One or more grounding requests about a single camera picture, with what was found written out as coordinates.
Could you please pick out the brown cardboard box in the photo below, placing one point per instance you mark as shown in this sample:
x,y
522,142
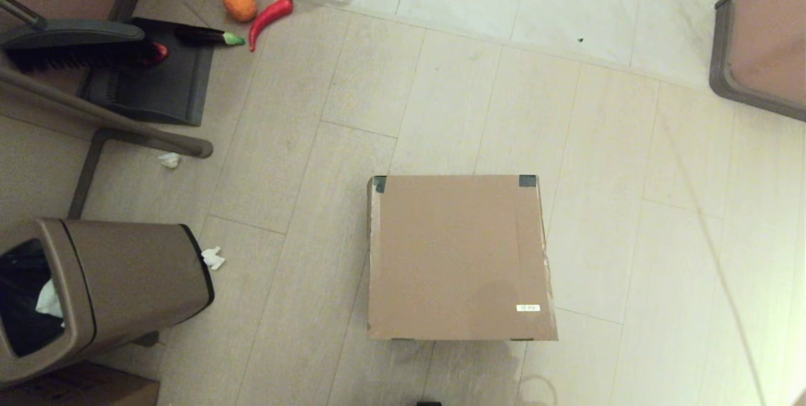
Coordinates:
x,y
453,255

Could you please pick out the crumpled white tissue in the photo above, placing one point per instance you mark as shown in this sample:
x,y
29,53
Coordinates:
x,y
169,160
213,258

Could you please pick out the toy red chili pepper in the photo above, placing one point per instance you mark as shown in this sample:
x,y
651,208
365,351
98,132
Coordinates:
x,y
269,14

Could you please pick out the toy orange fruit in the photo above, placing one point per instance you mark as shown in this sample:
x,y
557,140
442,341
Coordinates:
x,y
240,3

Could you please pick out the toy purple eggplant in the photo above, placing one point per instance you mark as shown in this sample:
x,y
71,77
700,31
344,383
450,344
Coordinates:
x,y
199,35

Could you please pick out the dark grey dustpan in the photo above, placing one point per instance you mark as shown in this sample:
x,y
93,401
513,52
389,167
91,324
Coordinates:
x,y
164,88

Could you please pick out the small red toy fruit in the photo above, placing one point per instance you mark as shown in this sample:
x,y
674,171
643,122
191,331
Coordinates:
x,y
160,53

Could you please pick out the brown plastic trash bin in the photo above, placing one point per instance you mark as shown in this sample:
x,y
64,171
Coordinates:
x,y
138,286

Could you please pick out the black bristle broom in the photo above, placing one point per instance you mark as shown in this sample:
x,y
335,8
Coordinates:
x,y
75,44

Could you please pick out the brown table with grey rim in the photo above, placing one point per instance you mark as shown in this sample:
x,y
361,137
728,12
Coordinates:
x,y
768,41

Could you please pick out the black bin liner bag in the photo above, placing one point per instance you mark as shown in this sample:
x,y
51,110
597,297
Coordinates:
x,y
19,324

